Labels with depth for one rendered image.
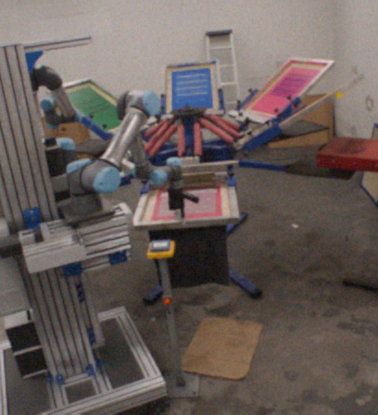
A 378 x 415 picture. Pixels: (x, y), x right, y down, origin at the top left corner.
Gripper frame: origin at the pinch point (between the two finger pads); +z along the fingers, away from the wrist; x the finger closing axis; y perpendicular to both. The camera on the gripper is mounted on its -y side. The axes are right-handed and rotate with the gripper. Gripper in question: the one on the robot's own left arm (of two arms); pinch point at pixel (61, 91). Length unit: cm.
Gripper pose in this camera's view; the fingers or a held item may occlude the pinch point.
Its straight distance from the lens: 319.7
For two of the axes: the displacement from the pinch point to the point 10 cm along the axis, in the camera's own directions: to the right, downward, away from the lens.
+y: -0.3, 9.1, 4.0
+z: 0.3, -4.0, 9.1
